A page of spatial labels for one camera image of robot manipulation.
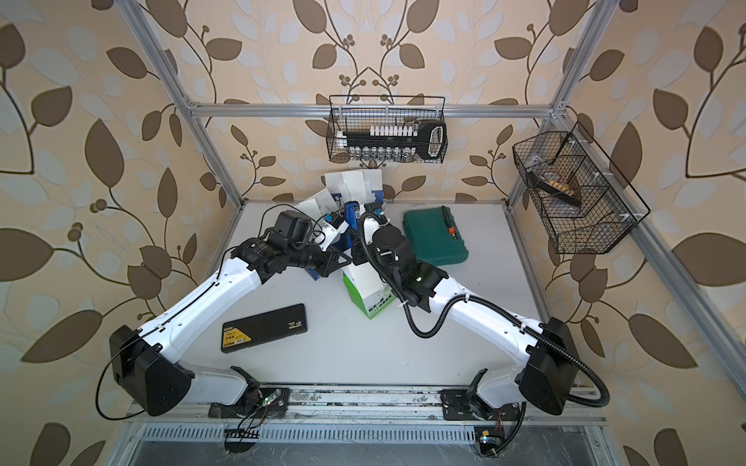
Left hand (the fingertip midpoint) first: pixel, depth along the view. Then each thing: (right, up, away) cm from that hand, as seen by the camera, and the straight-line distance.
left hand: (344, 254), depth 74 cm
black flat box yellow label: (-27, -24, +14) cm, 38 cm away
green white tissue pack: (+6, -10, +4) cm, 12 cm away
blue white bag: (-8, +14, +14) cm, 22 cm away
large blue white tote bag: (+7, +25, +27) cm, 37 cm away
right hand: (+2, +6, -2) cm, 7 cm away
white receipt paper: (+1, +20, +20) cm, 29 cm away
